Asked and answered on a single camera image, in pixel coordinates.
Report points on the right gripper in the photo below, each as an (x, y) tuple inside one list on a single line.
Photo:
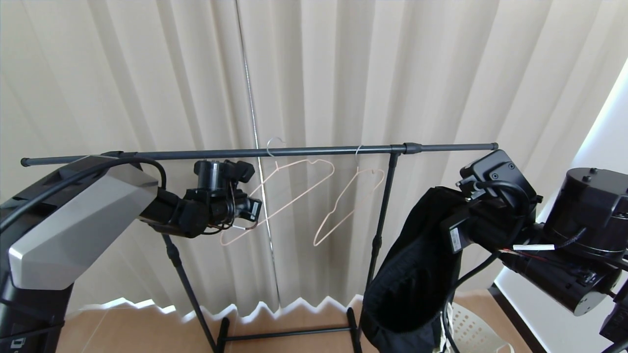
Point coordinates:
[(564, 279)]

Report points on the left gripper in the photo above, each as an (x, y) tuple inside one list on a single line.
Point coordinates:
[(225, 208)]

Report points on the pink clothes hanger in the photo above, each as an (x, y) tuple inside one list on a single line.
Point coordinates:
[(333, 170), (383, 174)]

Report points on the black shorts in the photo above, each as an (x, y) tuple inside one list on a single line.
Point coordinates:
[(407, 274)]

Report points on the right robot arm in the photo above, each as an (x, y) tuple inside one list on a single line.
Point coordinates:
[(588, 211)]

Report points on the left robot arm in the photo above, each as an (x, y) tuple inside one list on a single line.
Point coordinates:
[(73, 225)]

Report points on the white laundry basket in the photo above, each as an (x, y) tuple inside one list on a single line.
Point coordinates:
[(476, 328)]

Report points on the black clothes rack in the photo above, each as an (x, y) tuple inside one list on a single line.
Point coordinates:
[(441, 147)]

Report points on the beige curtain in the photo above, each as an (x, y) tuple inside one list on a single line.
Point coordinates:
[(147, 73)]

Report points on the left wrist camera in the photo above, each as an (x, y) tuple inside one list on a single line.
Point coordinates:
[(239, 171)]

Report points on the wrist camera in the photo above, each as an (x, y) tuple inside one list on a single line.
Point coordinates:
[(495, 176), (239, 171)]

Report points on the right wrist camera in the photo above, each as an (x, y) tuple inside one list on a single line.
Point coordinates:
[(495, 176)]

